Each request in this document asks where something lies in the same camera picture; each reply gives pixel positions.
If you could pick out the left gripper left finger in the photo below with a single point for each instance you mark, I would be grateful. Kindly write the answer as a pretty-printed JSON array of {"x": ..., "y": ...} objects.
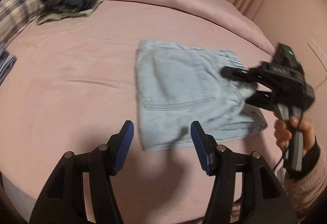
[{"x": 105, "y": 161}]

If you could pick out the blue folded jeans stack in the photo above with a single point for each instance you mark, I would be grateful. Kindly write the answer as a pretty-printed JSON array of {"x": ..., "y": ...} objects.
[{"x": 7, "y": 61}]

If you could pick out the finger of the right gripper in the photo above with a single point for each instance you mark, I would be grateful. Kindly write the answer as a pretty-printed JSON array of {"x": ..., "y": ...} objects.
[
  {"x": 262, "y": 99},
  {"x": 238, "y": 74}
]

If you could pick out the right hand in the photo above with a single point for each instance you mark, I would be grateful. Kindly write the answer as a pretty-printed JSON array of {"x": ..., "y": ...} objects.
[{"x": 283, "y": 134}]

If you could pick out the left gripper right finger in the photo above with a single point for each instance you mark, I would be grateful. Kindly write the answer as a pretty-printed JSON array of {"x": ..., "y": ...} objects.
[{"x": 218, "y": 161}]

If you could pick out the wall power socket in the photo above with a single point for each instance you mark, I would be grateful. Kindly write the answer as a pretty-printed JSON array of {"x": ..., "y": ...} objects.
[{"x": 318, "y": 52}]

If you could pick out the light green folded garment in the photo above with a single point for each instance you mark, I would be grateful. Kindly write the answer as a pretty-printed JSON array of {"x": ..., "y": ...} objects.
[{"x": 42, "y": 19}]

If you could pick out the right forearm pink sleeve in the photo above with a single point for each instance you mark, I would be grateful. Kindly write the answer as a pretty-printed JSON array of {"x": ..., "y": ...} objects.
[{"x": 305, "y": 188}]

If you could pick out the light blue strawberry pants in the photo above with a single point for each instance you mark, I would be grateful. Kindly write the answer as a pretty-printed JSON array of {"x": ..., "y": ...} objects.
[{"x": 178, "y": 85}]

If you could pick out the plaid pillow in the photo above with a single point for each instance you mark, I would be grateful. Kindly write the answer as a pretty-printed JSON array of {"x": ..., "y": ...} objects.
[{"x": 15, "y": 14}]

